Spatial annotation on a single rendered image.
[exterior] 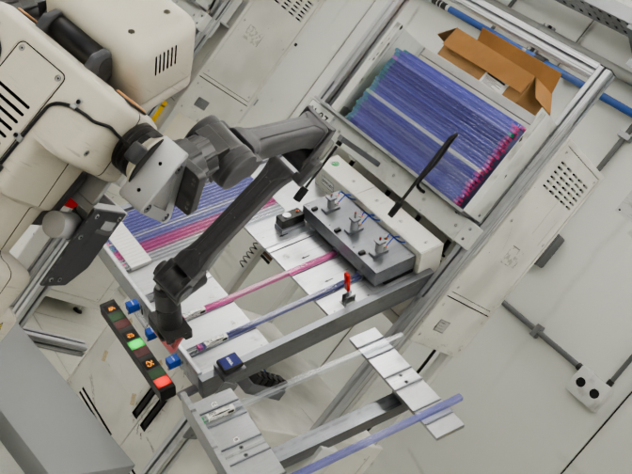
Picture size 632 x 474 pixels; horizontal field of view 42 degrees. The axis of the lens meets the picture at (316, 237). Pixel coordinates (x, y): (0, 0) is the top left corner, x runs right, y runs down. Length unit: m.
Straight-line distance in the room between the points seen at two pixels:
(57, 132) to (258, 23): 2.19
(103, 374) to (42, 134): 1.52
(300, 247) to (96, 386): 0.82
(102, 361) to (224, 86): 1.28
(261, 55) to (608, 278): 1.70
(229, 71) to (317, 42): 1.56
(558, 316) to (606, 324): 0.20
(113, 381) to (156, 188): 1.47
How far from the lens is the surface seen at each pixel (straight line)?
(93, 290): 3.69
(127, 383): 2.61
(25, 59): 1.32
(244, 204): 1.74
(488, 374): 3.74
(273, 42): 3.46
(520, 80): 2.72
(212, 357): 2.02
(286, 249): 2.30
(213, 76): 3.37
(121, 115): 1.26
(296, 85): 4.84
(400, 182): 2.37
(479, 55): 2.82
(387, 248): 2.23
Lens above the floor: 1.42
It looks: 9 degrees down
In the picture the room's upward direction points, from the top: 37 degrees clockwise
